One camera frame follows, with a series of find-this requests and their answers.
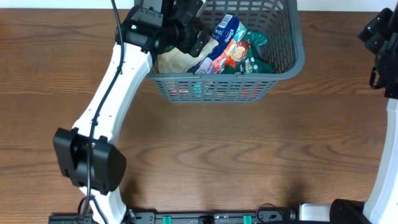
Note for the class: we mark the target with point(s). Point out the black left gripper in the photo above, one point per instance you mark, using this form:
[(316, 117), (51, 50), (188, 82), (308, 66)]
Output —
[(193, 37)]

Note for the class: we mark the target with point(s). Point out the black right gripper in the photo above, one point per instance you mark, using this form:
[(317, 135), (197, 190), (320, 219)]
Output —
[(389, 83)]

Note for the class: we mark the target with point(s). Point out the beige paper pouch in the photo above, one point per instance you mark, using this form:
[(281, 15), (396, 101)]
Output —
[(176, 61)]

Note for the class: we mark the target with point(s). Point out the Kleenex tissue multipack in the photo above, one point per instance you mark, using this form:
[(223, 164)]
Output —
[(230, 35)]

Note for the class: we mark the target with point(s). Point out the green Nescafe coffee bag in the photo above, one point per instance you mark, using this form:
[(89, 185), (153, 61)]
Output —
[(246, 57)]

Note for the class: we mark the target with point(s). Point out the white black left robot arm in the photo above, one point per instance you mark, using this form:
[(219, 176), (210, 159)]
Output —
[(87, 153)]

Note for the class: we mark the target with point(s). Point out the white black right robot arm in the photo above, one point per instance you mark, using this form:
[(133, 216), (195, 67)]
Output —
[(381, 206)]

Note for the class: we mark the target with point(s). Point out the grey plastic lattice basket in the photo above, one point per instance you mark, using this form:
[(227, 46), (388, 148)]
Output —
[(278, 20)]

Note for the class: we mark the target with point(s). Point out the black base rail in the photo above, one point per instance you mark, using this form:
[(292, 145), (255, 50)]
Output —
[(265, 213)]

